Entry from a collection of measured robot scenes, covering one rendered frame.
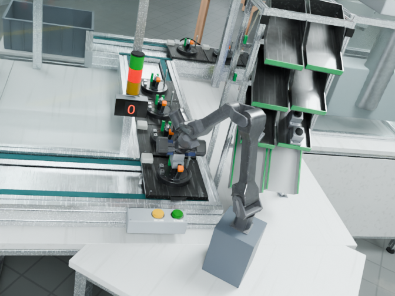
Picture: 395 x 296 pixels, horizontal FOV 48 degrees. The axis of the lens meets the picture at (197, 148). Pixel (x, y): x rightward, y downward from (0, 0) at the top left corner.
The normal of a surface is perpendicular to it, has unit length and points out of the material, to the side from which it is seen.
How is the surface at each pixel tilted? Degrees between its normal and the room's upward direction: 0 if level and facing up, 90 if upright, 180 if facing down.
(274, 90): 25
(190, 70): 90
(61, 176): 0
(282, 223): 0
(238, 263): 90
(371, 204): 90
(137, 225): 90
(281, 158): 45
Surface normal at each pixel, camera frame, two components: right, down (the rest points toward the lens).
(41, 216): 0.18, 0.57
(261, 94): 0.18, -0.51
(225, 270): -0.43, 0.42
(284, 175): 0.15, -0.19
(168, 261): 0.20, -0.82
